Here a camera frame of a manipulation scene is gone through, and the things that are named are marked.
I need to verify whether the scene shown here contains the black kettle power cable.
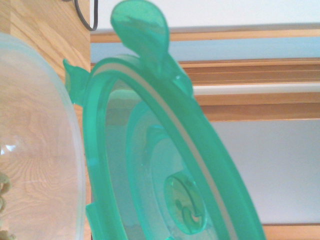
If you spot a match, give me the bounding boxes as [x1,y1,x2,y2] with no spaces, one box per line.
[61,0,99,32]

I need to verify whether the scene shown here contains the green round container lid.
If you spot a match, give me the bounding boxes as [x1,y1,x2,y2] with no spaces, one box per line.
[62,0,267,240]

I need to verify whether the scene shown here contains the cereal rings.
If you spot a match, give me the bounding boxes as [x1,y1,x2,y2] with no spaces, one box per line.
[0,170,16,240]

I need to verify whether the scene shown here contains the clear plastic food bowl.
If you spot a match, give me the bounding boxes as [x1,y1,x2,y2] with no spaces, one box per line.
[0,31,87,240]

